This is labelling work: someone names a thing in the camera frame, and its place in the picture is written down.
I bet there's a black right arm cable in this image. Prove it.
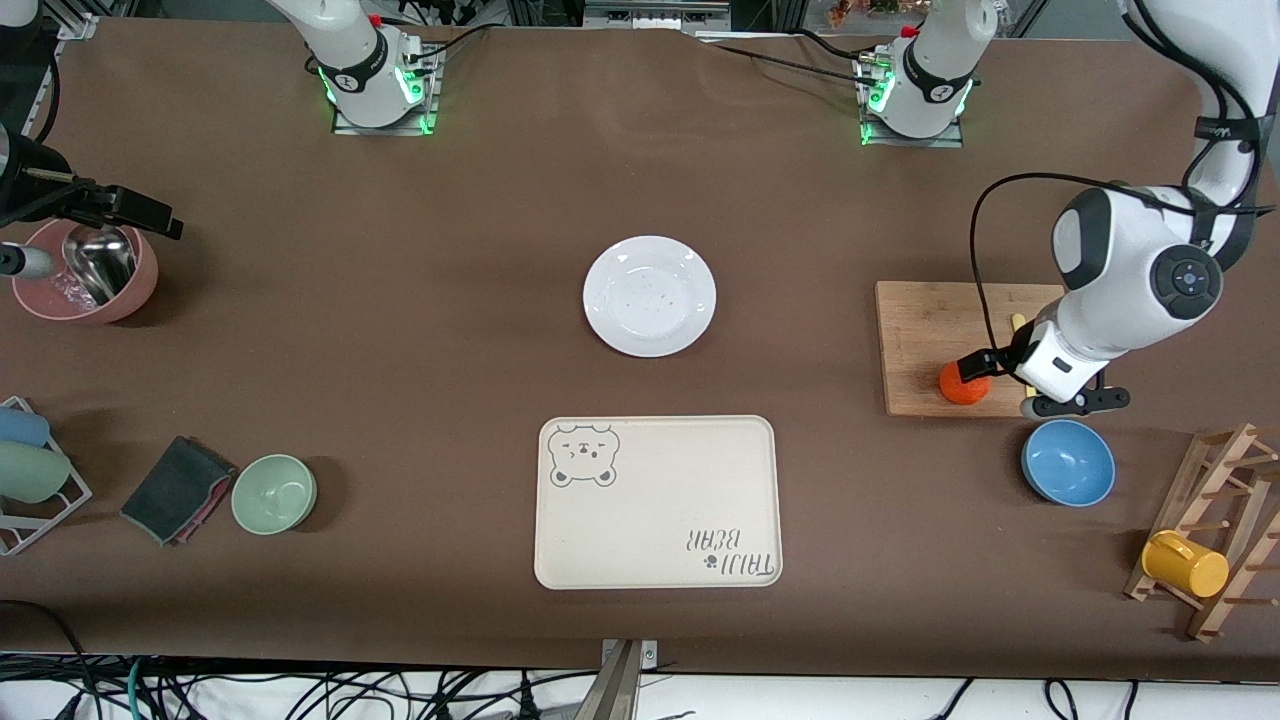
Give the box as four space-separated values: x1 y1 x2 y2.
35 30 63 141

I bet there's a white round plate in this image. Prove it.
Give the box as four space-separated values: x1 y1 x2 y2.
583 236 717 358

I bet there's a light blue cup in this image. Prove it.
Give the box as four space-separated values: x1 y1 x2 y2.
0 406 51 448

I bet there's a dark grey folded cloth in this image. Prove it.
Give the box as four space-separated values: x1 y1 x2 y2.
120 436 239 547

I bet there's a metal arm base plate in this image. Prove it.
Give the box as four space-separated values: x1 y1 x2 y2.
333 42 441 137
860 55 966 149

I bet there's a stainless steel cup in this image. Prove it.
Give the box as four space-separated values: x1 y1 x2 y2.
62 224 138 306

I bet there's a blue bowl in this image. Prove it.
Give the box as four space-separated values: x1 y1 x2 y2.
1021 419 1116 508

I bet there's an orange fruit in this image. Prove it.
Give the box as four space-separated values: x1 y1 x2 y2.
938 360 993 406

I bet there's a pale green bowl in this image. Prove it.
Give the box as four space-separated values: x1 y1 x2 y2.
231 454 318 536

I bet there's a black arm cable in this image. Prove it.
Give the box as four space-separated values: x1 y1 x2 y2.
968 172 1276 353
35 30 63 141

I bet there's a wooden peg rack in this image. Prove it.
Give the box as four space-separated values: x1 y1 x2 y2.
1124 422 1280 643

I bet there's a yellow mug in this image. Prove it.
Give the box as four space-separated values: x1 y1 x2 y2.
1141 530 1230 599

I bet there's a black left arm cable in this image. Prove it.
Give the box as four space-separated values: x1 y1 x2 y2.
968 172 1276 353

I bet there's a grey power strip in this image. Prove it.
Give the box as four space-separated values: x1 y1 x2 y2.
585 0 731 31

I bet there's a black base cable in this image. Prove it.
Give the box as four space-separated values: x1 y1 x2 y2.
405 22 501 63
695 35 886 86

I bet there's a pink bowl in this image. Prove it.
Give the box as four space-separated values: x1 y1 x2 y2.
12 218 159 325

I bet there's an aluminium profile bar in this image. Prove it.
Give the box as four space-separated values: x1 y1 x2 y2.
583 638 661 720

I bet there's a white wire rack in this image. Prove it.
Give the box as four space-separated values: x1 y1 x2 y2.
0 396 93 557

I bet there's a cream tray with bear print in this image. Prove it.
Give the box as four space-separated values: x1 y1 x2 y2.
534 415 783 590

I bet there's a wooden cutting board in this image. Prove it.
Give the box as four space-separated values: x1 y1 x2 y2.
876 281 1089 417

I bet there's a black floor cable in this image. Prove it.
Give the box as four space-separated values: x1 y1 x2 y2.
0 598 101 720

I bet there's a pale green cup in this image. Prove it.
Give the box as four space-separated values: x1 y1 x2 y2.
0 440 73 504

